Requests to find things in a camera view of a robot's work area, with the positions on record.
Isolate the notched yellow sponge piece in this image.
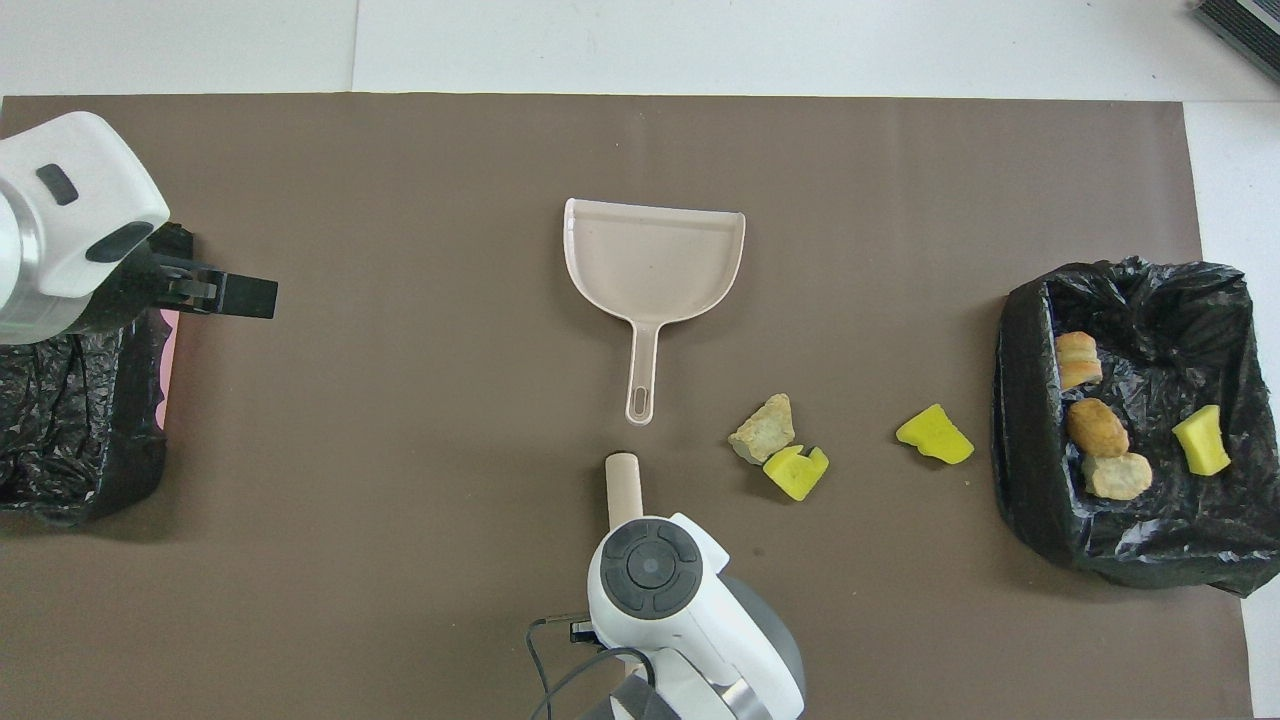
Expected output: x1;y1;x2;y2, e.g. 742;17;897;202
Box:
762;444;830;502

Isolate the brown bread roll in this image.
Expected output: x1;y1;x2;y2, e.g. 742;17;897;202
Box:
1065;398;1131;459

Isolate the beige brush with black bristles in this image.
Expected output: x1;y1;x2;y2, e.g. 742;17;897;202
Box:
605;452;644;531

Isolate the dark grey ribbed device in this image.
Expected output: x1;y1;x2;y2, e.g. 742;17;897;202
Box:
1192;0;1280;56

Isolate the pale round bread piece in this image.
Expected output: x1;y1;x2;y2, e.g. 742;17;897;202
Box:
1082;452;1154;501

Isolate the small yellow sponge wedge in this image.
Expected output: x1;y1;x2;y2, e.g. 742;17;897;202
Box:
1171;404;1233;477

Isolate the beige plastic dustpan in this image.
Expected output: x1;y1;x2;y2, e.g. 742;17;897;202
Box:
563;197;747;427

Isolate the bin lined with black bag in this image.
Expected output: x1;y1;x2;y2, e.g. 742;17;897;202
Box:
993;257;1280;598

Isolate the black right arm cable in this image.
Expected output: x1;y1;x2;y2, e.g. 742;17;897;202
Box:
527;615;656;720

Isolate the wavy yellow sponge piece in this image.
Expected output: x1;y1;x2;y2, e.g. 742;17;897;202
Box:
895;403;976;466

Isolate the orange croissant piece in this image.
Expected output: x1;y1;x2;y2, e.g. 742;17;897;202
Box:
1055;331;1104;391

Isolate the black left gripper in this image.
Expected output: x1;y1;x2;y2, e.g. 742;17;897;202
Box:
85;225;279;331

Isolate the pale beige bread chunk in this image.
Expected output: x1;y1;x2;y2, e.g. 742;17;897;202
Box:
728;393;797;464

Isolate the brown table mat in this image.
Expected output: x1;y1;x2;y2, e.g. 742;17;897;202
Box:
0;95;1253;720

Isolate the pink bin with black bag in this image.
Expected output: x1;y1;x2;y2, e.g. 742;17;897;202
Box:
0;222;196;528

